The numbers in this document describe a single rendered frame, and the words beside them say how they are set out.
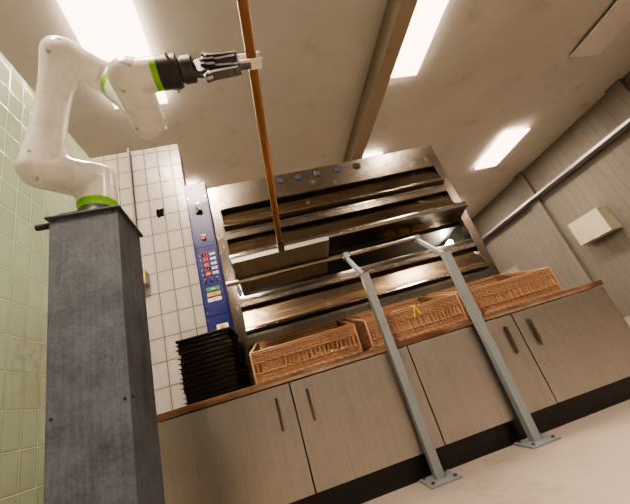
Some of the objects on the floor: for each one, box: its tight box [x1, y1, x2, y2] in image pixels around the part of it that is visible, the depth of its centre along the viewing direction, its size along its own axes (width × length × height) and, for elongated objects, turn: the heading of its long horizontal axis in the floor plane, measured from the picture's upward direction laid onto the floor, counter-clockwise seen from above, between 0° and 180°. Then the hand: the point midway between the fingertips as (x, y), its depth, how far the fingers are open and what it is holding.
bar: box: [226, 234, 561, 490], centre depth 167 cm, size 31×127×118 cm, turn 60°
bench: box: [157, 280, 630, 504], centre depth 178 cm, size 56×242×58 cm, turn 60°
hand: (250, 61), depth 100 cm, fingers closed on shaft, 3 cm apart
